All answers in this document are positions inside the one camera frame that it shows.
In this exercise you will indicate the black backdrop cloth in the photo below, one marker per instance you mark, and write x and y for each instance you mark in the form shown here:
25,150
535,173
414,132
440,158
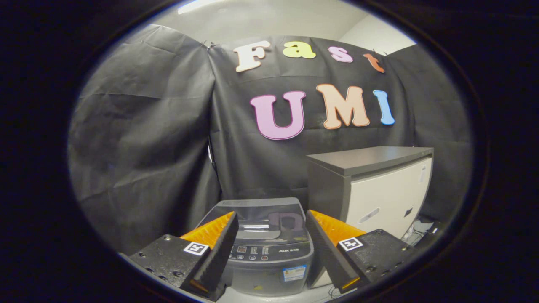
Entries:
139,139

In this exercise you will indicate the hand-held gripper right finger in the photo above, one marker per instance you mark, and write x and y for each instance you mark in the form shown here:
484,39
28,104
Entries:
326,252

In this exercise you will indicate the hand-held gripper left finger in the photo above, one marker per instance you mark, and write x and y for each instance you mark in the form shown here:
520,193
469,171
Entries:
219,256

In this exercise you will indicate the grey washing machine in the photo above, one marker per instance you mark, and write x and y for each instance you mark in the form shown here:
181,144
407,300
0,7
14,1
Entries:
269,269

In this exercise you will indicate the white cabinet with grey top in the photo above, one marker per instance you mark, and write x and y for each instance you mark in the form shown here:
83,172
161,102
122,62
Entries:
379,198

